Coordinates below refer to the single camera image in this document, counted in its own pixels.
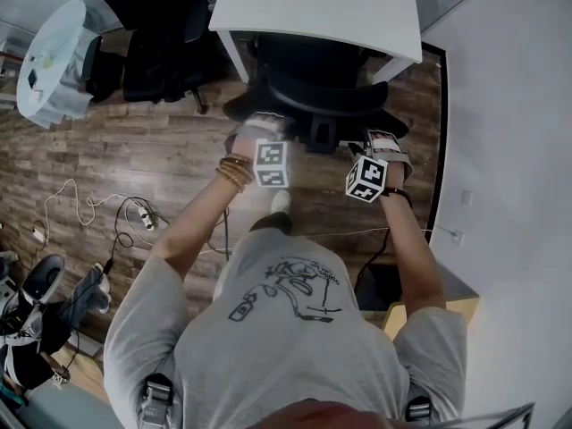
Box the black office chair with headrest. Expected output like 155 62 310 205
82 0 220 116

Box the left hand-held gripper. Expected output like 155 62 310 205
243 111 294 191

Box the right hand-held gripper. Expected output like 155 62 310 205
345 128 415 204

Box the light wooden table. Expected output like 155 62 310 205
53 328 111 404

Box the wooden stool seat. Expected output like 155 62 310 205
382 257 482 341

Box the black box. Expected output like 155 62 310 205
355 264 404 313

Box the person's left forearm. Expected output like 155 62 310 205
149 154 254 285

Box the black mesh armrest chair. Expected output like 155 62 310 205
222 31 409 154

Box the white looping floor cable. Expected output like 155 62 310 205
43 177 149 228

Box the round white table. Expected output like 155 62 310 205
16 0 105 130

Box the white power strip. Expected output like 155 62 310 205
136 206 160 231

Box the person's head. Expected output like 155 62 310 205
283 398 395 429

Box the person's grey printed T-shirt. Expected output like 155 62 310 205
103 228 468 429

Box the person's right forearm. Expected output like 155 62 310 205
378 181 449 317

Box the person's black trouser leg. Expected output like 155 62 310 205
248 211 294 237

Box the brown beaded bracelet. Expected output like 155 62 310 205
215 153 255 193

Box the person's left white shoe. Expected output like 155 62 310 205
269 189 292 216

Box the head mount frame bar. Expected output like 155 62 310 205
450 401 537 429

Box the white rectangular desk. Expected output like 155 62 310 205
208 0 424 85

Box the person's left hand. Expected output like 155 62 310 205
225 127 257 157

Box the harness shoulder strap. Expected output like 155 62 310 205
403 397 437 425
135 373 176 429

